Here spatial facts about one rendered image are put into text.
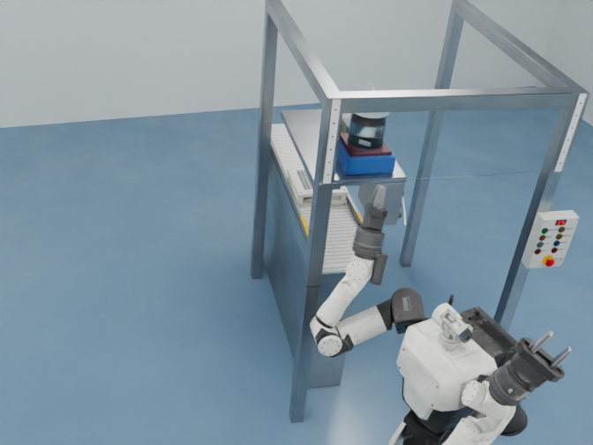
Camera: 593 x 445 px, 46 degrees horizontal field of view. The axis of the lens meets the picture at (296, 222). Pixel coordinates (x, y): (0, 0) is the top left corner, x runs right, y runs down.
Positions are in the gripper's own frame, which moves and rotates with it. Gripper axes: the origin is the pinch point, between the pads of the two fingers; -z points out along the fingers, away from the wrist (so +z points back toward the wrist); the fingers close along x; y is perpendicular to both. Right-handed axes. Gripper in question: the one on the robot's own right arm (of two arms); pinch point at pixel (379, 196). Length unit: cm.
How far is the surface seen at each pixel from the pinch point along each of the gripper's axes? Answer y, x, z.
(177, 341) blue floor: 60, -150, 120
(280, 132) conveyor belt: 27, -189, 2
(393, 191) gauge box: -18, -67, 6
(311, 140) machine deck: 16, -88, -5
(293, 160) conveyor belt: 18, -161, 13
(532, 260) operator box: -87, -80, 25
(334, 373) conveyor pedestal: -22, -122, 110
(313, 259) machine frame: 8, -65, 39
